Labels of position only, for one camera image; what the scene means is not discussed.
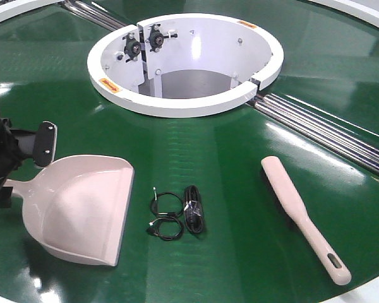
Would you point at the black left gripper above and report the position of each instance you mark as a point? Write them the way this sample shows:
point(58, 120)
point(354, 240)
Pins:
point(16, 145)

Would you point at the beige plastic dustpan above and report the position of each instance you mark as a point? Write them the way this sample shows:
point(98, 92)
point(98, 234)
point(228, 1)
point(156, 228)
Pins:
point(76, 207)

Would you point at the beige hand brush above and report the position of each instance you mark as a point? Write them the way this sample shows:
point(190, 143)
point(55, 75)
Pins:
point(294, 207)

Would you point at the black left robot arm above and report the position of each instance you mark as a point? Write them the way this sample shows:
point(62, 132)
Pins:
point(16, 145)

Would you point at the steel conveyor rollers far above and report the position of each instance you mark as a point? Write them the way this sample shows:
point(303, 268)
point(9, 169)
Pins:
point(93, 14)

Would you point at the steel conveyor rollers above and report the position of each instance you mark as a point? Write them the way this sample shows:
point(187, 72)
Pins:
point(319, 129)
point(93, 14)

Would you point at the steel conveyor rollers right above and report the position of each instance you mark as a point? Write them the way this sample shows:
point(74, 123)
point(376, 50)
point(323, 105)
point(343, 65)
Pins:
point(319, 129)

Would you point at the white outer conveyor rim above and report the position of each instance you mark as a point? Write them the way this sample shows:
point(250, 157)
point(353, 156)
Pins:
point(365, 13)

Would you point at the black left wrist camera plate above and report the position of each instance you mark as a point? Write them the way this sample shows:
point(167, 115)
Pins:
point(44, 147)

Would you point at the black left bearing mount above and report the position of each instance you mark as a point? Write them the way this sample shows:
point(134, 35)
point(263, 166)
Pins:
point(132, 48)

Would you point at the black bearing mount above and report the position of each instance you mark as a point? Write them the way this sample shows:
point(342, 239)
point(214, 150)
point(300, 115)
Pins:
point(132, 48)
point(156, 37)

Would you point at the black right bearing mount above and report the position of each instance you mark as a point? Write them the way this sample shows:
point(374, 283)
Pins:
point(156, 37)

